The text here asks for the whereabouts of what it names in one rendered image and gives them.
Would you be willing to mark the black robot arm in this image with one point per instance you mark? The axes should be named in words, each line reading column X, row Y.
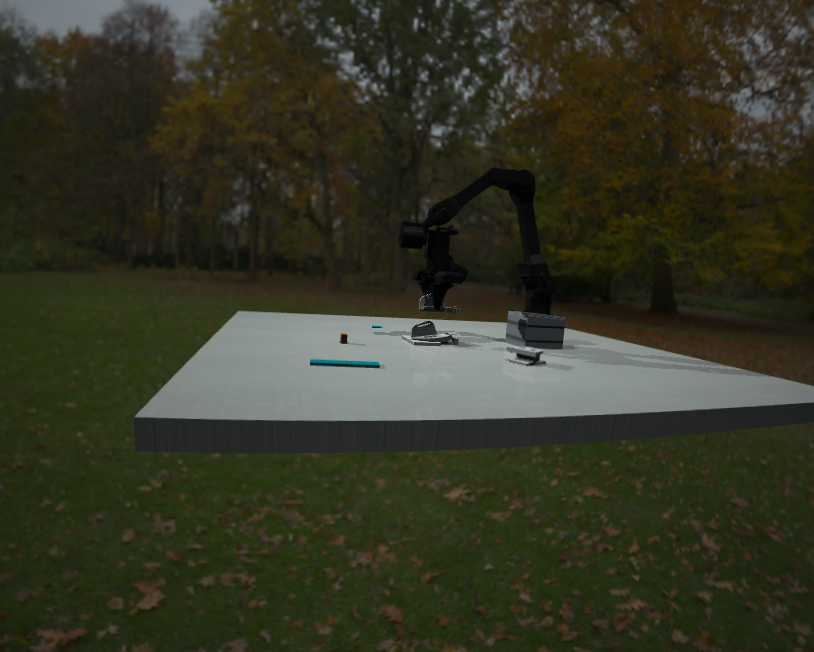
column 533, row 271

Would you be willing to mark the teal flat bar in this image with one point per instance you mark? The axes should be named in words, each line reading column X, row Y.
column 336, row 363

